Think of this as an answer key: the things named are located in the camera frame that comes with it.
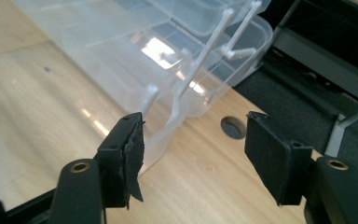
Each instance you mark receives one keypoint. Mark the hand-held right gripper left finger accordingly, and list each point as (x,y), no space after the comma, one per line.
(122,161)

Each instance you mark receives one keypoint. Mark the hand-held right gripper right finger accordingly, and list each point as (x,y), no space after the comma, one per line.
(272,155)

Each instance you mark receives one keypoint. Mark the clear plastic tiered storage box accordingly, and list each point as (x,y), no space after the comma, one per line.
(115,56)

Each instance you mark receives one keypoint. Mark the grey metal frame leg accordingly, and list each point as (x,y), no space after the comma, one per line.
(338,130)

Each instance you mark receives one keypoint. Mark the grey metal frame beam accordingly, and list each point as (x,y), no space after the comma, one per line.
(326,62)

